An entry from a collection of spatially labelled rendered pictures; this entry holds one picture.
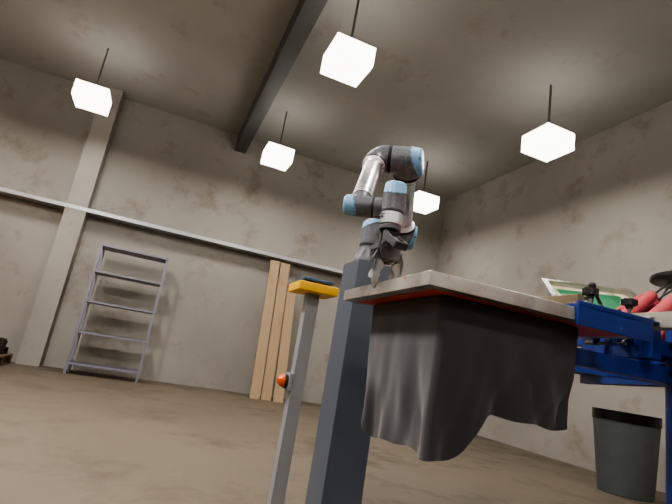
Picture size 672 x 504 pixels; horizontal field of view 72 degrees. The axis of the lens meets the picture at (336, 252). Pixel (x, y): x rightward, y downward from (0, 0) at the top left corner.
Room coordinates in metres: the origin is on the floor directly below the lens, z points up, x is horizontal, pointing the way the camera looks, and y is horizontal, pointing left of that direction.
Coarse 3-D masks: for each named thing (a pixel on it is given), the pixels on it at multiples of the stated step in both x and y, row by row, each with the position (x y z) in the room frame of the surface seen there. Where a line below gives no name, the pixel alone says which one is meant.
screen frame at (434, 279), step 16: (432, 272) 1.14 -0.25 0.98; (368, 288) 1.49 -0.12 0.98; (384, 288) 1.37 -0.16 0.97; (400, 288) 1.28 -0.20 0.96; (416, 288) 1.22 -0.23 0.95; (432, 288) 1.18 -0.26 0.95; (448, 288) 1.15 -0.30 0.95; (464, 288) 1.17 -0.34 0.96; (480, 288) 1.19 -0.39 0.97; (496, 288) 1.20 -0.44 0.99; (368, 304) 1.68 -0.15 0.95; (512, 304) 1.22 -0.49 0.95; (528, 304) 1.24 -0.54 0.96; (544, 304) 1.26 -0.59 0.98; (560, 304) 1.27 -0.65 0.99; (592, 336) 1.54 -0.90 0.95; (608, 336) 1.49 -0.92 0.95
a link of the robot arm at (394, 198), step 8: (392, 184) 1.41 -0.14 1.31; (400, 184) 1.40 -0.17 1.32; (384, 192) 1.43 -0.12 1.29; (392, 192) 1.40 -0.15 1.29; (400, 192) 1.40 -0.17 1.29; (384, 200) 1.42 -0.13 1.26; (392, 200) 1.40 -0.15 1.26; (400, 200) 1.41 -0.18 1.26; (384, 208) 1.42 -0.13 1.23; (392, 208) 1.40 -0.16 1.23; (400, 208) 1.41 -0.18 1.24
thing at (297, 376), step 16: (304, 288) 1.39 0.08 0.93; (320, 288) 1.41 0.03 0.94; (336, 288) 1.43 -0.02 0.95; (304, 304) 1.46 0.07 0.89; (304, 320) 1.45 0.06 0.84; (304, 336) 1.45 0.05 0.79; (304, 352) 1.45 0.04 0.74; (304, 368) 1.46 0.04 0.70; (288, 384) 1.44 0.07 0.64; (304, 384) 1.46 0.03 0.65; (288, 400) 1.45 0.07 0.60; (288, 416) 1.45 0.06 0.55; (288, 432) 1.45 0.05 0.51; (288, 448) 1.45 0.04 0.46; (288, 464) 1.46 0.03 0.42; (272, 480) 1.47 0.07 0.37; (272, 496) 1.45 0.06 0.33
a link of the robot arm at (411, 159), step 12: (396, 156) 1.73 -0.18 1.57; (408, 156) 1.72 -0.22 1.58; (420, 156) 1.71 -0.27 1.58; (396, 168) 1.75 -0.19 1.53; (408, 168) 1.74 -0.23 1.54; (420, 168) 1.73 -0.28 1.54; (396, 180) 1.82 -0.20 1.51; (408, 180) 1.79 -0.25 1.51; (408, 192) 1.86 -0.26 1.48; (408, 204) 1.92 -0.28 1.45; (408, 216) 1.98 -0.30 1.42; (408, 228) 2.03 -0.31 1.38; (408, 240) 2.07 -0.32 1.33
